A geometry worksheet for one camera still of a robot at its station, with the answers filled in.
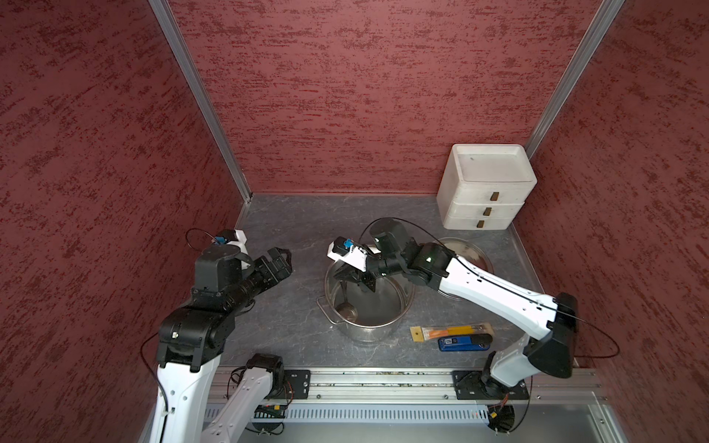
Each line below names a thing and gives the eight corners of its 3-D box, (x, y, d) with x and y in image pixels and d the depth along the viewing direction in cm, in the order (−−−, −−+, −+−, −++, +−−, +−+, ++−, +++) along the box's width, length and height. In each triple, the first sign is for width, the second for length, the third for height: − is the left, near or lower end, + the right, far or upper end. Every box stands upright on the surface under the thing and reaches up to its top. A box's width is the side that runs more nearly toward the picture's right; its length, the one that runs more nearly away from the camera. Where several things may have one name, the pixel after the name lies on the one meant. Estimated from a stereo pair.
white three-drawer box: (443, 232, 112) (462, 183, 91) (434, 193, 127) (448, 143, 106) (511, 232, 112) (546, 184, 91) (494, 194, 127) (521, 144, 106)
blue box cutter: (439, 351, 82) (443, 346, 78) (437, 338, 84) (441, 333, 80) (488, 351, 82) (495, 346, 78) (485, 338, 84) (491, 333, 81)
